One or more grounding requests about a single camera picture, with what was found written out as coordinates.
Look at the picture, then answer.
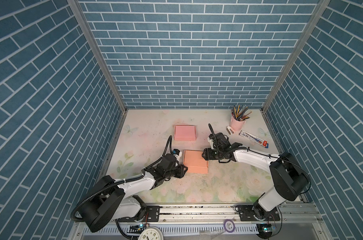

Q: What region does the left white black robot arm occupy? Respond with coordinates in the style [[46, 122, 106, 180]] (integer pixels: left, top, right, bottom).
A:
[[70, 149, 188, 233]]

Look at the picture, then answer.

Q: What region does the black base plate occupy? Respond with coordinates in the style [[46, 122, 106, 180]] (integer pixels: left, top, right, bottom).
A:
[[234, 205, 280, 222], [118, 206, 160, 223]]

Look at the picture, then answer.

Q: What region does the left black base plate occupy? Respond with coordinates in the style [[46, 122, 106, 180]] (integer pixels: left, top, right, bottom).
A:
[[118, 206, 160, 223]]

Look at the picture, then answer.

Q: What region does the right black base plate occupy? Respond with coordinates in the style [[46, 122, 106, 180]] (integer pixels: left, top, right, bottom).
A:
[[234, 205, 280, 222]]

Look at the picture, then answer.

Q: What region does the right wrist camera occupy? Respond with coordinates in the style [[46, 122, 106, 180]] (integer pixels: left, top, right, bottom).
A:
[[207, 137, 214, 150]]

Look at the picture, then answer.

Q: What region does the orange paper box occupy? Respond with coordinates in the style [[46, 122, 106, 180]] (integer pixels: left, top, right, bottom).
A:
[[183, 150, 208, 174]]

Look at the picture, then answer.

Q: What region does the white toothpaste tube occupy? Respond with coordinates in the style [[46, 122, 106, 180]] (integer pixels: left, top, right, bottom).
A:
[[239, 130, 269, 149]]

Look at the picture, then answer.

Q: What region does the purple tape roll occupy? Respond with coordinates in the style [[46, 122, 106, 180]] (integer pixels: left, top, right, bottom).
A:
[[223, 219, 235, 233]]

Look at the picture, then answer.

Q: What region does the pink pencil cup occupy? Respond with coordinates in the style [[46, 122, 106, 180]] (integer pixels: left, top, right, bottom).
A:
[[229, 117, 246, 132]]

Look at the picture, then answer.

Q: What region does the coloured pencils bundle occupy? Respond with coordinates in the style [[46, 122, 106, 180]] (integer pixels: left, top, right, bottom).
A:
[[231, 105, 252, 122]]

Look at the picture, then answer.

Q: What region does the aluminium mounting rail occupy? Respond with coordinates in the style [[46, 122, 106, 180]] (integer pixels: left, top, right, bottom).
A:
[[73, 202, 323, 226]]

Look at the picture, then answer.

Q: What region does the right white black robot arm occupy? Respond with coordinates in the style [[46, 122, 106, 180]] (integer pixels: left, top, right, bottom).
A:
[[202, 133, 311, 221]]

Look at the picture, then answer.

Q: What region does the pink paper box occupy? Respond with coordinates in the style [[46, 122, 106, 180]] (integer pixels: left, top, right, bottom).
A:
[[174, 125, 197, 142]]

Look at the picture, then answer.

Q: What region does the white round clock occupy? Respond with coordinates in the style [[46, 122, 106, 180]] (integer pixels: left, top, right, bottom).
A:
[[138, 227, 164, 240]]

